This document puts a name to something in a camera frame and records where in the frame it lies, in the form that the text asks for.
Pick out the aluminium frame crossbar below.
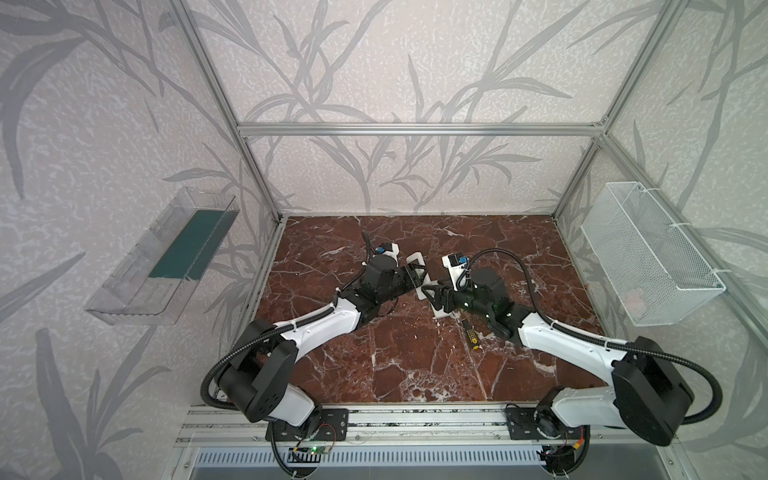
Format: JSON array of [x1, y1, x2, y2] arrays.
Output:
[[237, 122, 602, 138]]

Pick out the white remote control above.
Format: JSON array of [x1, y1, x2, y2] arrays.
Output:
[[431, 305, 459, 320], [405, 252, 430, 288]]

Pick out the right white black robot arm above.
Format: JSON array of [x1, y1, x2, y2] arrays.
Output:
[[420, 268, 723, 446]]

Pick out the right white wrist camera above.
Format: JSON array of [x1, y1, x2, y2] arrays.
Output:
[[442, 253, 469, 291]]

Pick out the clear plastic wall bin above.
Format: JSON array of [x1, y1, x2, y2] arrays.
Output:
[[85, 187, 240, 326]]

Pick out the white wire mesh basket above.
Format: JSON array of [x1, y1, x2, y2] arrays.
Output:
[[581, 181, 726, 327]]

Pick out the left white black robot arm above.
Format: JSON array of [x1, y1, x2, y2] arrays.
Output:
[[200, 252, 428, 427]]

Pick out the aluminium mounting rail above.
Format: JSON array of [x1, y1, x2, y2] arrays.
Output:
[[173, 401, 679, 448]]

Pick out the black yellow screwdriver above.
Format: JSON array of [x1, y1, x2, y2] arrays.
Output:
[[461, 320, 481, 350]]

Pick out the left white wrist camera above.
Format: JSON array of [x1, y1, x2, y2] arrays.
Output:
[[375, 242, 400, 260]]

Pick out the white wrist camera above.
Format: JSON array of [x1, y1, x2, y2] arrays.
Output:
[[442, 253, 469, 291], [375, 242, 400, 260]]

